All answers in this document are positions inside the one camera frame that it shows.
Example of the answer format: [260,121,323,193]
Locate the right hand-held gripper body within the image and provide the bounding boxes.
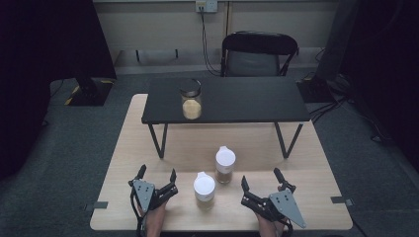
[240,188,307,229]

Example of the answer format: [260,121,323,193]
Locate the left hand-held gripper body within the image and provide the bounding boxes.
[128,179,179,212]

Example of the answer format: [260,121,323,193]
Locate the black-lid glass jar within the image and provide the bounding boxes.
[179,78,203,120]

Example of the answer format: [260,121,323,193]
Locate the black shelf with metal legs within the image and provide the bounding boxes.
[141,76,311,160]

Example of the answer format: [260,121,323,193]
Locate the person's right hand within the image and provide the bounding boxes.
[256,211,289,237]

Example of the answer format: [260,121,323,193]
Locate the person's left hand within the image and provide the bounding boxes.
[142,200,169,237]

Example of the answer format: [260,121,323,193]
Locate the white-lid jar with brown contents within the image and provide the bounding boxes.
[214,145,237,185]

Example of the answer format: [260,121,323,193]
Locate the white-lid jar with yellow contents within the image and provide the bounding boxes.
[193,171,216,211]

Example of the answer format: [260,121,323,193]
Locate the grey tape strip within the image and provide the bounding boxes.
[330,196,355,207]
[83,200,110,212]

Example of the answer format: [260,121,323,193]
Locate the black stand base yellow tape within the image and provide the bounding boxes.
[64,76,115,108]

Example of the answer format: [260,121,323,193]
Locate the black folding chair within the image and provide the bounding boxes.
[219,31,300,78]

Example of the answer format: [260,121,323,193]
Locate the black curtain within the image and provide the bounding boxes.
[0,0,118,181]
[340,0,419,166]

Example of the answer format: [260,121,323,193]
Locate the grey curtain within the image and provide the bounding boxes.
[315,0,361,82]

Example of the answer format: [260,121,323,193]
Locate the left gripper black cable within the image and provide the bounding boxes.
[129,188,146,237]

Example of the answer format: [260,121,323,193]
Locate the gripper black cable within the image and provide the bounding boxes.
[129,188,146,237]
[280,218,294,237]

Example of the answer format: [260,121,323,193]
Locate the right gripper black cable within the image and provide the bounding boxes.
[280,218,294,237]

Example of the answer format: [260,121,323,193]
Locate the black floor cables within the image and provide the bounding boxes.
[308,94,351,125]

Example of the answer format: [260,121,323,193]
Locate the black wall socket cable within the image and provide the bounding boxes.
[200,6,222,77]

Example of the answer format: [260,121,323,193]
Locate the white wall socket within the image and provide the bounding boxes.
[195,0,218,14]

